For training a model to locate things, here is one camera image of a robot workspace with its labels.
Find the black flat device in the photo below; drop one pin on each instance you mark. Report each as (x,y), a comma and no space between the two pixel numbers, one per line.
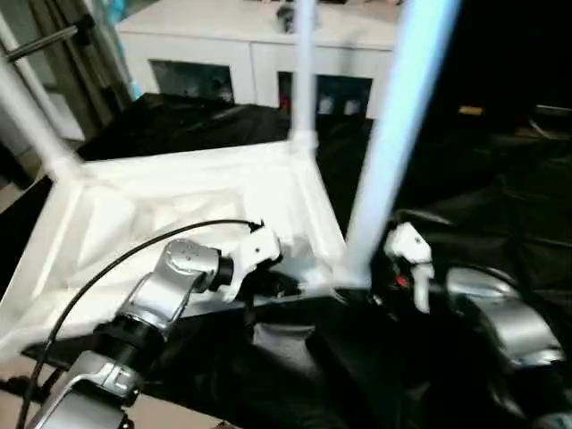
(552,112)

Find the small yellow label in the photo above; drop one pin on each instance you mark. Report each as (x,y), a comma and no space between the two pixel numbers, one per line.
(471,111)

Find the grey curtain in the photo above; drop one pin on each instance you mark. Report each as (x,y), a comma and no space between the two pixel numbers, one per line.
(80,58)

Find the grey metal pole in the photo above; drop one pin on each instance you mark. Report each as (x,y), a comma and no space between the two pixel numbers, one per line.
(45,43)

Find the white cabinet with glass doors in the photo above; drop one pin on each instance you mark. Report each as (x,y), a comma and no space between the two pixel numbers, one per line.
(206,45)

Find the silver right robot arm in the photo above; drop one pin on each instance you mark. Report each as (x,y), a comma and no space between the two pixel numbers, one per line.
(505,317)

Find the grey bundle on cabinet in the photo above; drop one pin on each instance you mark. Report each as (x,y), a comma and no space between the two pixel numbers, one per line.
(286,16)

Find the black tall cabinet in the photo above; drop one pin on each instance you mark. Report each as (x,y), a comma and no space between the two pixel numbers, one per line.
(509,49)

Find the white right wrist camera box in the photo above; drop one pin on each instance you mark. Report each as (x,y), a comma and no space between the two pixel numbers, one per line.
(411,255)

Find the black plastic mat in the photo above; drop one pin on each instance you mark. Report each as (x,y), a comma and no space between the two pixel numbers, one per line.
(500,206)

